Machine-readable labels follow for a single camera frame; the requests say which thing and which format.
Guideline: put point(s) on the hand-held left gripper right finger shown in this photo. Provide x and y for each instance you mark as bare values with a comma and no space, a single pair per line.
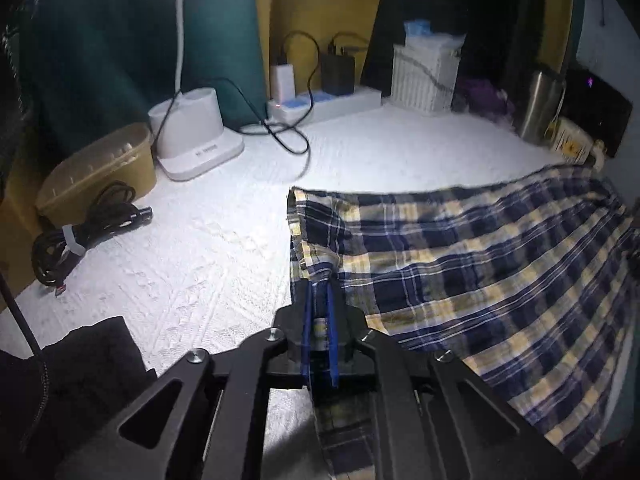
332,330

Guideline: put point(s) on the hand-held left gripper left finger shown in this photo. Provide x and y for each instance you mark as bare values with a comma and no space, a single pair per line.
306,320

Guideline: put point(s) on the plaid pants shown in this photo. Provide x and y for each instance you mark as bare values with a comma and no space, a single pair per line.
475,260

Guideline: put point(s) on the white power strip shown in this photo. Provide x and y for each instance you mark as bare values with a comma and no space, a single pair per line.
340,102
295,149

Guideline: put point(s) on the white desk lamp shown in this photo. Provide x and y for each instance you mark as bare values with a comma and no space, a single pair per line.
197,130

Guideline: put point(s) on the black cloth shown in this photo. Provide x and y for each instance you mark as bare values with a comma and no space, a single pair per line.
85,385

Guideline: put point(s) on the white charger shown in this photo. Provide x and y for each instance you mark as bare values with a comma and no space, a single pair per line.
282,82

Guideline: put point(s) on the black charger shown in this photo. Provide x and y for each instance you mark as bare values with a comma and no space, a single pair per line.
337,72

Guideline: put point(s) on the tan plastic container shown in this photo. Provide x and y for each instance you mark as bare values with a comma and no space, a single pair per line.
95,170

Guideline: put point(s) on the white plastic basket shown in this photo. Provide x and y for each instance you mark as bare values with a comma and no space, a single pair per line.
425,80

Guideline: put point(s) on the purple cloth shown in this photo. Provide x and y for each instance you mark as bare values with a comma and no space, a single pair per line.
485,100

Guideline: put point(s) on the cream cartoon mug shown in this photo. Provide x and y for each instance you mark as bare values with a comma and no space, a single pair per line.
570,140

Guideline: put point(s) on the steel tumbler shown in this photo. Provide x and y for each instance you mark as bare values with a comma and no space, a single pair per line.
540,105

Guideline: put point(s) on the blue plastic bag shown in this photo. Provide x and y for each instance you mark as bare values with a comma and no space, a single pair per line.
430,35

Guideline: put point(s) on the yellow curtain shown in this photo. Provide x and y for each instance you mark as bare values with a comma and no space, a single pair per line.
310,5
557,10

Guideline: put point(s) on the teal curtain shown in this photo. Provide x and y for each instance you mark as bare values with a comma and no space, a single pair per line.
125,35

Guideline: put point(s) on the black monitor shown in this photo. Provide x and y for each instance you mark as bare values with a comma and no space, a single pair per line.
600,110

